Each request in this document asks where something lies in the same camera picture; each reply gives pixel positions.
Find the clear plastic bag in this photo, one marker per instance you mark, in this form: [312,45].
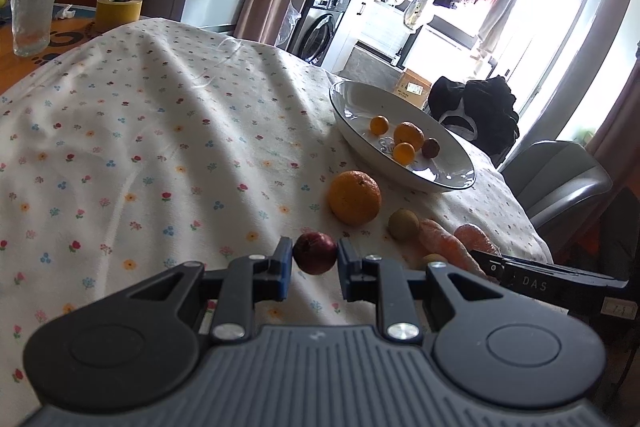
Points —
[289,27]

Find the small orange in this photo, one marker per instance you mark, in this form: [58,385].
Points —
[404,152]
[379,124]

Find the floral white tablecloth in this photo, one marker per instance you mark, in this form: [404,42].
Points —
[150,157]

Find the orange carrot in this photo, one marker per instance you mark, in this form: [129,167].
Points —
[472,237]
[442,247]

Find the black garment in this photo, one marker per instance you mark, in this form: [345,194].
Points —
[485,107]

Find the clear drinking glass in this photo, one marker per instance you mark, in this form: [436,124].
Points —
[35,7]

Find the grey washing machine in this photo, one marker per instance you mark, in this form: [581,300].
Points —
[317,29]

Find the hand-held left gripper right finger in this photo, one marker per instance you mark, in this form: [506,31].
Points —
[347,269]

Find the large orange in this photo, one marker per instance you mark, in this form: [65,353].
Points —
[408,134]
[354,198]

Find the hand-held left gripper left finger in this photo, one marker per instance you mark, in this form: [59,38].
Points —
[282,269]

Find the cardboard box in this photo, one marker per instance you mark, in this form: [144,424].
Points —
[414,87]

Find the white kitchen cabinet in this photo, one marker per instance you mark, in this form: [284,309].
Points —
[370,27]

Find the white ceramic bowl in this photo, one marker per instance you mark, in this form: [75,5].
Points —
[440,172]

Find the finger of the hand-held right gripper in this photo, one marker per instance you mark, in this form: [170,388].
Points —
[550,271]

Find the yellow tape roll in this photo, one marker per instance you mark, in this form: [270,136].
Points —
[119,13]

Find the grey padded chair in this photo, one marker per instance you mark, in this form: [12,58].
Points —
[560,187]

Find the grey low cabinet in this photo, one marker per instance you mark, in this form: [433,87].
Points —
[372,57]

